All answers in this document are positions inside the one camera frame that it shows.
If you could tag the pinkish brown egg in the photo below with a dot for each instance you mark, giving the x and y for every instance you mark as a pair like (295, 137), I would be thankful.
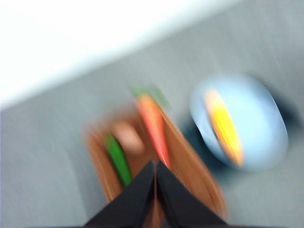
(129, 139)

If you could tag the brown wicker basket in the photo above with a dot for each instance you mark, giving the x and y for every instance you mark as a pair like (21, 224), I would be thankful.
(190, 171)

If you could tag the orange carrot with green leaves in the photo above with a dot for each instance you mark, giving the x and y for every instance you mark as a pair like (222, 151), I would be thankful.
(152, 121)

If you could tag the blue round plate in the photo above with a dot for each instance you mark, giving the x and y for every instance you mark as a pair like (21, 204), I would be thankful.
(261, 123)

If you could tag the green cucumber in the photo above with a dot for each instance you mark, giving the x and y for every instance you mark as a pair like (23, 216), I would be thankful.
(117, 159)

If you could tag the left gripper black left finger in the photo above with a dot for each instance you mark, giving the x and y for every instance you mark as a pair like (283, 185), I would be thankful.
(133, 204)

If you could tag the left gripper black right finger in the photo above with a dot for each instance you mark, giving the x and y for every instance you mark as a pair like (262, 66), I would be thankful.
(180, 206)

